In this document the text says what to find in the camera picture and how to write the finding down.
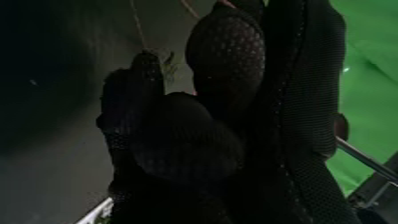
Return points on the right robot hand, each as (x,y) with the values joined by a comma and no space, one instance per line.
(236,133)

